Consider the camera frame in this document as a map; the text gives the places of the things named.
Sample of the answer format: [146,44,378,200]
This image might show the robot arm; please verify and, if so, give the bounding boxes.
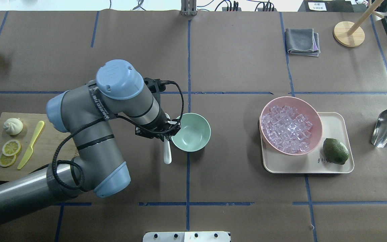
[0,59,181,225]

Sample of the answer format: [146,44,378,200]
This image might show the bamboo cutting board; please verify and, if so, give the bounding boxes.
[0,112,69,182]

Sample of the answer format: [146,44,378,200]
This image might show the aluminium frame post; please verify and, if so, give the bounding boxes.
[181,0,198,16]

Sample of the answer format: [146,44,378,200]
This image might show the white plastic spoon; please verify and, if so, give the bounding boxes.
[164,113,173,165]

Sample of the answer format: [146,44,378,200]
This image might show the mint green bowl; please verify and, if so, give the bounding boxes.
[171,113,211,153]

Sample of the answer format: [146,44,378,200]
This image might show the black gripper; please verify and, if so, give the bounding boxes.
[135,78,182,140]

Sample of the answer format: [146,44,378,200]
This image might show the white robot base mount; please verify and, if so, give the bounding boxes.
[142,231,231,242]

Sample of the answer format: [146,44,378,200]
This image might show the pink bowl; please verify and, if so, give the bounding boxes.
[259,96,323,156]

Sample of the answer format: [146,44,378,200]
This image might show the upper lemon slice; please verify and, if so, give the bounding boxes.
[1,139,21,156]

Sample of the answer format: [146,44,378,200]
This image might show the beige plastic tray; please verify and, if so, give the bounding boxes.
[261,112,354,174]

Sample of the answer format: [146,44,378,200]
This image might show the yellow plastic knife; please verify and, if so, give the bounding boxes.
[17,120,45,170]

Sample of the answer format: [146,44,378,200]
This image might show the lemon slice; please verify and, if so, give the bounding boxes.
[0,153,17,167]
[1,139,21,156]

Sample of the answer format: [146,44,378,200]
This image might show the lower lemon slice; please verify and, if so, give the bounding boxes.
[0,153,17,167]

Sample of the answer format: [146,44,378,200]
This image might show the white steamed bun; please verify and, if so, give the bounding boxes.
[3,118,24,136]

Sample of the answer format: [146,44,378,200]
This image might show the green lime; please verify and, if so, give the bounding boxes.
[322,138,349,165]

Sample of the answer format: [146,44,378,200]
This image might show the folded grey cloth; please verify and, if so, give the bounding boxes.
[285,29,320,57]

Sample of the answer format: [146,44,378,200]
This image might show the wooden mug tree stand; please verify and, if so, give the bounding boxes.
[333,0,384,47]

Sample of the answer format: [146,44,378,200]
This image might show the clear ice cubes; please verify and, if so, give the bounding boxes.
[260,105,313,154]

